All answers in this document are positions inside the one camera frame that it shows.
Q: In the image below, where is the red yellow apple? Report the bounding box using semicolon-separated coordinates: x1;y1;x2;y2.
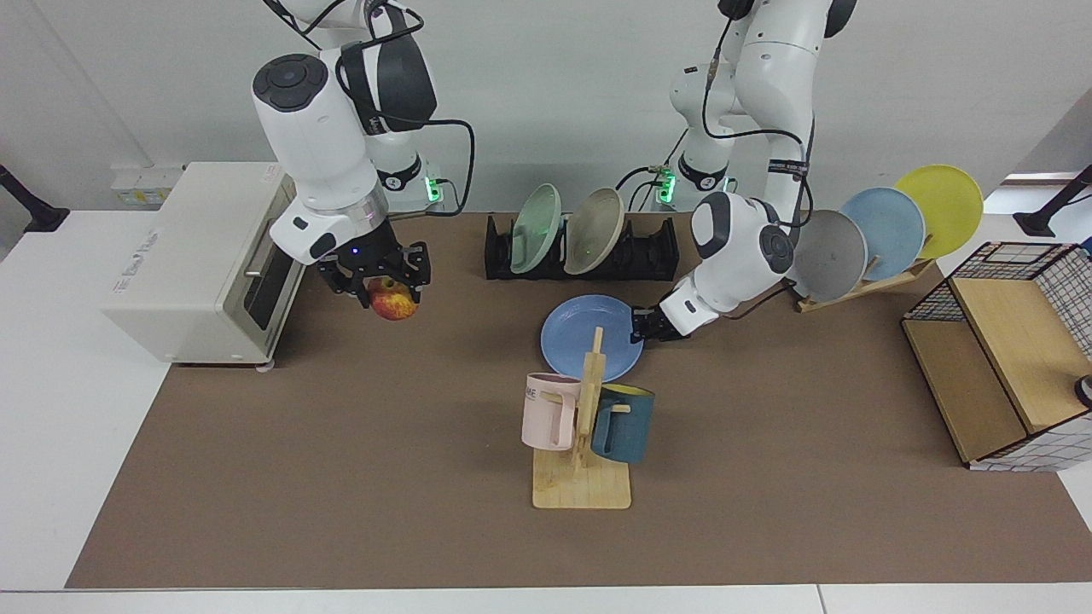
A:
368;277;420;323

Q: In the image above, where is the black dish rack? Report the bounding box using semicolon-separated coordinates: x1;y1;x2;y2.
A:
484;213;681;282

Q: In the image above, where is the beige plate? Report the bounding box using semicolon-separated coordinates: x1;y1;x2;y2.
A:
563;188;626;276

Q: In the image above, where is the pale green plate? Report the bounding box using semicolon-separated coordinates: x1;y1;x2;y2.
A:
509;183;562;275

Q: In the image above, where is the grey plate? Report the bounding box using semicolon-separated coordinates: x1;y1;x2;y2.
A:
792;210;868;303

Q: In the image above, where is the wooden plate rack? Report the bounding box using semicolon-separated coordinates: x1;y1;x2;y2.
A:
781;256;938;313

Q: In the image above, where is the light blue plate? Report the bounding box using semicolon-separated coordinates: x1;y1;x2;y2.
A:
840;188;926;282

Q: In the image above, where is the yellow plate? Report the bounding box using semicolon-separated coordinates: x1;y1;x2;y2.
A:
894;165;985;260

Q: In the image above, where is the dark blue cup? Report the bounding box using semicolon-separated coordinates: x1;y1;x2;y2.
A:
590;384;656;465

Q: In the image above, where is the pink cup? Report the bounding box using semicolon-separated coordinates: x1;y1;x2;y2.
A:
521;373;583;452

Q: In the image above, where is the wooden cup stand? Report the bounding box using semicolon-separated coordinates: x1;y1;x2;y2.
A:
532;327;632;511

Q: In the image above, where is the pale toaster oven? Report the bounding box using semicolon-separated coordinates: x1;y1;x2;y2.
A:
100;162;306;369

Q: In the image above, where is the brown table cloth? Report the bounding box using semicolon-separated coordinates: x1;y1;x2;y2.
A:
66;209;1092;589

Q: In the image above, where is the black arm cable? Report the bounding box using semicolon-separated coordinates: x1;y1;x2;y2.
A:
700;0;816;321
264;0;475;221

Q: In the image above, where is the white wall socket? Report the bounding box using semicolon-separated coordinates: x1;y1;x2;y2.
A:
111;166;184;207

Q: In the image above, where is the wire basket with wooden floor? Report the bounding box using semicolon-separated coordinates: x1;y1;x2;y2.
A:
902;241;1092;472

